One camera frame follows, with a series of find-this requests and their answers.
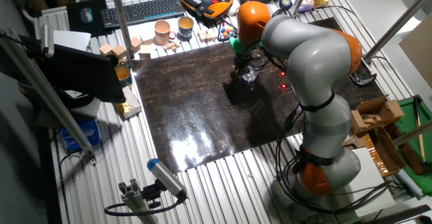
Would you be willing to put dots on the light wooden block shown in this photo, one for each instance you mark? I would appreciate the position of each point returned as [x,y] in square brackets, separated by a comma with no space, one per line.
[202,36]
[212,35]

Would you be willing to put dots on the large wooden cube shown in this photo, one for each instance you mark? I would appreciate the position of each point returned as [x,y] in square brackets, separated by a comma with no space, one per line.
[146,52]
[119,52]
[105,49]
[136,44]

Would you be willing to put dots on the short aluminium camera mount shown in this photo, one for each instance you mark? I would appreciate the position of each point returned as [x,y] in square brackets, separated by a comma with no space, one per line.
[135,200]

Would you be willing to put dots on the white box with gold foil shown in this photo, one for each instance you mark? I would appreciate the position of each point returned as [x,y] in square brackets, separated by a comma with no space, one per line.
[130,106]

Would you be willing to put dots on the dark wooden work board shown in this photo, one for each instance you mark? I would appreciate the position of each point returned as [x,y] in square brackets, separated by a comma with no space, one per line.
[189,99]

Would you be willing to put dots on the silver depth camera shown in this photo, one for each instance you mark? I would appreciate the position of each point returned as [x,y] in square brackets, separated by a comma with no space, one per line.
[47,40]

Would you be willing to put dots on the silver camera with blue cap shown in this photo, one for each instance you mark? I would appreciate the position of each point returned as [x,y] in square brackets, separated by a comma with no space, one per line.
[165,176]

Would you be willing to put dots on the green gripper mount flange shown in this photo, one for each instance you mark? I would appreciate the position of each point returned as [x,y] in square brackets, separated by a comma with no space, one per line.
[238,45]

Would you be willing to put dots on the black computer keyboard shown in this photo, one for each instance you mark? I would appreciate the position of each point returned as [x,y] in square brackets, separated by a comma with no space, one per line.
[141,11]

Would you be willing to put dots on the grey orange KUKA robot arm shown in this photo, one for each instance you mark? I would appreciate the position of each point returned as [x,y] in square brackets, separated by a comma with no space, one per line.
[314,58]

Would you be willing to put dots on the thin wooden stick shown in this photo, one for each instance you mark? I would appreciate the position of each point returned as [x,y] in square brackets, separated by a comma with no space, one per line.
[419,129]

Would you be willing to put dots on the small purple item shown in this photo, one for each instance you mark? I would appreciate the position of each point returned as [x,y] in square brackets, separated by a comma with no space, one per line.
[304,8]

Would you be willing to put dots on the white flat board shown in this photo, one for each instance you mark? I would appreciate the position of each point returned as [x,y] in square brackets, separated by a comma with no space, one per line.
[371,183]

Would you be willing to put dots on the open cardboard box with blocks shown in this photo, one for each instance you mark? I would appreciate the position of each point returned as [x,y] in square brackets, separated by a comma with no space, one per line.
[374,116]

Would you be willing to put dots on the grey rolled tube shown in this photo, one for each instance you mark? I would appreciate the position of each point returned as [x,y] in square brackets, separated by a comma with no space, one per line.
[409,183]

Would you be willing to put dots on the blue tissue pack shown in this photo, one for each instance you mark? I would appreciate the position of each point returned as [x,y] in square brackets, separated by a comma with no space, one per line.
[81,134]

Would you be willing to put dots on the teal mug yellow inside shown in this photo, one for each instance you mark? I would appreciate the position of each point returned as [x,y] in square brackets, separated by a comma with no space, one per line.
[123,75]
[185,30]

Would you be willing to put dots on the black mouse pad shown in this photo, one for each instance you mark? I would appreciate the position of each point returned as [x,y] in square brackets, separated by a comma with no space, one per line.
[76,28]

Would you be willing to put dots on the small wooden puzzle blocks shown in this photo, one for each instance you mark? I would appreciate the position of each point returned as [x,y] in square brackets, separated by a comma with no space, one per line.
[175,47]
[167,46]

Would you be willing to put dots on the black flat monitor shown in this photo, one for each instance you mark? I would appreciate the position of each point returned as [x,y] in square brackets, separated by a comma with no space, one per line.
[81,72]

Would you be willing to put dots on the white paper sheet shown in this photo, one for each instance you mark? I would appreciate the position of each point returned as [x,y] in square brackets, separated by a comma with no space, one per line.
[72,40]

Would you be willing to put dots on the long aluminium profile beam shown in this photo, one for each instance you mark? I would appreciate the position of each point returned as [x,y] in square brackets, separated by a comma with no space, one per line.
[50,96]

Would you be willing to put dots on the black triangle rack with balls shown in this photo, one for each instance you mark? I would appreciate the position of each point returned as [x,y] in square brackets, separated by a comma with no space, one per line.
[227,32]

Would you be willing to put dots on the pink ceramic mug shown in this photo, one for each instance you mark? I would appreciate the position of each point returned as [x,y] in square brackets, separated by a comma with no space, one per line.
[162,31]

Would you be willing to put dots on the green felt mat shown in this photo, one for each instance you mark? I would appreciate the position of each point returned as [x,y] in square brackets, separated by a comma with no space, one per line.
[408,122]

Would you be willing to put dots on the blue grey computer mouse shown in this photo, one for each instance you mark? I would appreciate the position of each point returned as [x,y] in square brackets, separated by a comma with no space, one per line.
[86,15]

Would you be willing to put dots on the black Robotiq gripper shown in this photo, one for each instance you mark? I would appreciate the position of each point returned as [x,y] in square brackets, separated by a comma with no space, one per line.
[242,62]

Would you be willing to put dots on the black C-clamp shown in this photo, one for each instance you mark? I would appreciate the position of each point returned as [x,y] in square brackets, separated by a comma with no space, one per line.
[362,80]

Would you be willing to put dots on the brown cardboard sheet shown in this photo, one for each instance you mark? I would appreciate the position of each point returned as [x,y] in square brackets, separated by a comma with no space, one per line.
[420,55]

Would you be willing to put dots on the cardboard box with gold stripes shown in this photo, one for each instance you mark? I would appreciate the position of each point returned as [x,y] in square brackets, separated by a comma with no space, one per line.
[384,153]

